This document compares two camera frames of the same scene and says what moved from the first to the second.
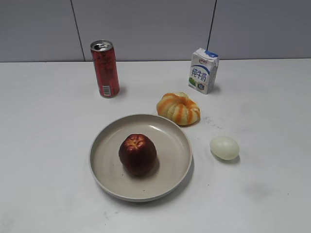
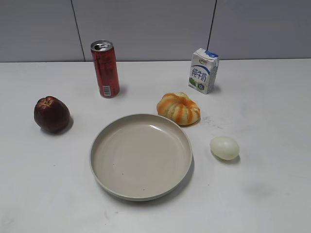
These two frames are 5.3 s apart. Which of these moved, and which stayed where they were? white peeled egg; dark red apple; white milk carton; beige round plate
Moved: dark red apple
Stayed: white milk carton; beige round plate; white peeled egg
